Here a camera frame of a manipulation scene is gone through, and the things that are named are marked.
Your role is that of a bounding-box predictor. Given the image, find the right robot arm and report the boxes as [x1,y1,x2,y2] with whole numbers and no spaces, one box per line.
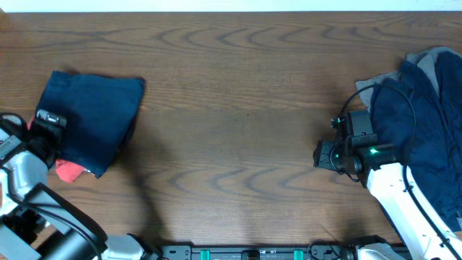
[313,140,461,259]

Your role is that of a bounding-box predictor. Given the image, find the dark blue garment pile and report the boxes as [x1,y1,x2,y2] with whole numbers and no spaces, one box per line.
[371,51,461,231]

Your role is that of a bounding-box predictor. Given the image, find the grey garment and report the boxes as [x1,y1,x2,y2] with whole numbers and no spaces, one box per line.
[354,45,459,109]

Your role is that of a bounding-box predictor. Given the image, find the dark blue denim shorts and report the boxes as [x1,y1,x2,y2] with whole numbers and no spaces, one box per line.
[36,71,145,178]

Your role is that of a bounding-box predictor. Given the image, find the red folded garment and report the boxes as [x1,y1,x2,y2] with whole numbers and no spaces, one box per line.
[27,117,86,183]

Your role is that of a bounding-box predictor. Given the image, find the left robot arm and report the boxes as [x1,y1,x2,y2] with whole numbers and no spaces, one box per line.
[1,110,163,259]

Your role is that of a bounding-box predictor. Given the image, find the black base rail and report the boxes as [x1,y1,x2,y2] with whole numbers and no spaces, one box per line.
[158,244,412,260]

